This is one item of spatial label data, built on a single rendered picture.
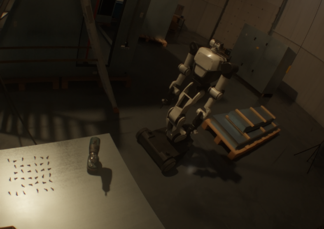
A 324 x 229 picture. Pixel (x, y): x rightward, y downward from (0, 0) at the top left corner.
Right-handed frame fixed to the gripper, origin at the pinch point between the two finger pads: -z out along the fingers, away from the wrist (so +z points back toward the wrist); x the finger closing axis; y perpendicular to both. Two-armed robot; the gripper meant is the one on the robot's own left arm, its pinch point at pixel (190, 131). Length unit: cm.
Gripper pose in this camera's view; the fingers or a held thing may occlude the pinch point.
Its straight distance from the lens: 187.4
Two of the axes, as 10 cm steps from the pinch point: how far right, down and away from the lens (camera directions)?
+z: 4.6, -7.9, -4.0
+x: -6.5, 0.0, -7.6
